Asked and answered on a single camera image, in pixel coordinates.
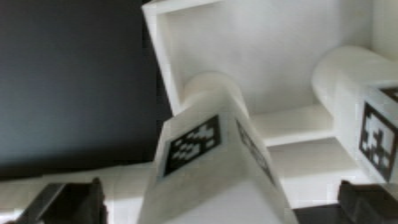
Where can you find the white leg block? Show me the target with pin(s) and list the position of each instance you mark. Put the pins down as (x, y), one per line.
(214, 185)

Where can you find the white chair seat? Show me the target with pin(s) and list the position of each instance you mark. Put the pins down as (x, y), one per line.
(98, 59)

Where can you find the white leg block tagged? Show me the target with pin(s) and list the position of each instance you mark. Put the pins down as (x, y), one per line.
(356, 89)

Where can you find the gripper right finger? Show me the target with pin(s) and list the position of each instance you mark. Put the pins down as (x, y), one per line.
(366, 207)

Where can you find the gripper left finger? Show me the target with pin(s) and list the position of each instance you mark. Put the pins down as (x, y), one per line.
(68, 204)

